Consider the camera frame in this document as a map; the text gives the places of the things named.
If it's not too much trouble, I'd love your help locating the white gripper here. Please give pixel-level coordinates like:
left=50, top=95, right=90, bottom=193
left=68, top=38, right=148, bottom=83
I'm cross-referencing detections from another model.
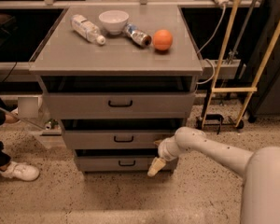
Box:
left=147, top=137, right=179, bottom=177

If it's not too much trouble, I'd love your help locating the grey drawer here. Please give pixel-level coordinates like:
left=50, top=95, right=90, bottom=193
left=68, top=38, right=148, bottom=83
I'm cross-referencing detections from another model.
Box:
left=74, top=148, right=179, bottom=174
left=43, top=92, right=195, bottom=119
left=63, top=119, right=184, bottom=149

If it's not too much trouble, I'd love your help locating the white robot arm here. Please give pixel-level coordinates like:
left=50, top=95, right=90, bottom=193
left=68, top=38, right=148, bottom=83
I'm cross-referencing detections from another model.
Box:
left=147, top=127, right=280, bottom=224

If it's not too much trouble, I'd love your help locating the grey bottom drawer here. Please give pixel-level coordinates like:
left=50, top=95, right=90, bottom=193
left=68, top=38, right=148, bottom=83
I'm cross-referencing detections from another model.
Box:
left=74, top=148, right=179, bottom=174

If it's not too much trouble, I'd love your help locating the grey top drawer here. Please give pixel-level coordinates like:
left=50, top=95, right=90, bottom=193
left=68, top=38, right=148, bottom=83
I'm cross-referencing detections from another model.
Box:
left=43, top=92, right=195, bottom=119

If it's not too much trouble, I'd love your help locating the grey drawer cabinet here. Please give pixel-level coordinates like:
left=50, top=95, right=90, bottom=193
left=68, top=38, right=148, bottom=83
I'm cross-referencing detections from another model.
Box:
left=28, top=4, right=203, bottom=173

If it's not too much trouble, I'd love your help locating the orange ball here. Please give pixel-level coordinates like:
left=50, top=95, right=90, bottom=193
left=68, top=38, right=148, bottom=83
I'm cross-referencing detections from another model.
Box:
left=153, top=30, right=173, bottom=51

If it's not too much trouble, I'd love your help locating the silver crumpled can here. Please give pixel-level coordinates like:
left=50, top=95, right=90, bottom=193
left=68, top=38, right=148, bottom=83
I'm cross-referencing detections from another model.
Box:
left=123, top=23, right=151, bottom=48

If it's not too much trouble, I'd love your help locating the white sneaker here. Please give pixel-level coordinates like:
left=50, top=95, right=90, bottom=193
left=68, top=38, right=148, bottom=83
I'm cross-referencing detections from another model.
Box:
left=0, top=161, right=40, bottom=181

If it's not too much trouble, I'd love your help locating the white ceramic bowl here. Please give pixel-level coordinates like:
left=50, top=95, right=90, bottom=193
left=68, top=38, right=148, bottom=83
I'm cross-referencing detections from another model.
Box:
left=99, top=10, right=129, bottom=35

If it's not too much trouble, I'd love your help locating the clear plastic water bottle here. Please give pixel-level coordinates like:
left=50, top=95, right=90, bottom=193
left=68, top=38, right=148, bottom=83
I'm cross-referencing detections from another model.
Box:
left=71, top=14, right=105, bottom=46

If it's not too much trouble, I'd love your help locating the thin metal stick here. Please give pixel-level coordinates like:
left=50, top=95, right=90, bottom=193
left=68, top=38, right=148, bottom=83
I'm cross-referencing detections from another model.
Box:
left=0, top=107, right=45, bottom=131

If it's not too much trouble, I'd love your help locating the white power cable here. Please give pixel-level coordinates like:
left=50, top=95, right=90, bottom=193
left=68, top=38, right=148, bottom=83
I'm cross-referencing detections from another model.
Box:
left=195, top=0, right=232, bottom=86

